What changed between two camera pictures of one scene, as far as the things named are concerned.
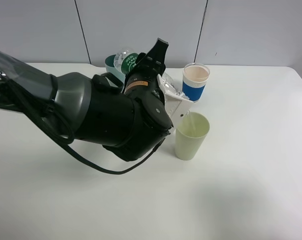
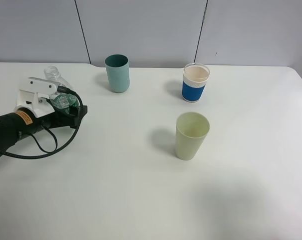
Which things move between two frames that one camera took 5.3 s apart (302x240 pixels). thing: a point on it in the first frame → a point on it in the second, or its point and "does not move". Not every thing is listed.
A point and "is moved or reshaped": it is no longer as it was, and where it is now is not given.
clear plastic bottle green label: [125, 60] is moved or reshaped
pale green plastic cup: [190, 135] does not move
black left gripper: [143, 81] → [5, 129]
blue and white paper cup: [195, 77] does not move
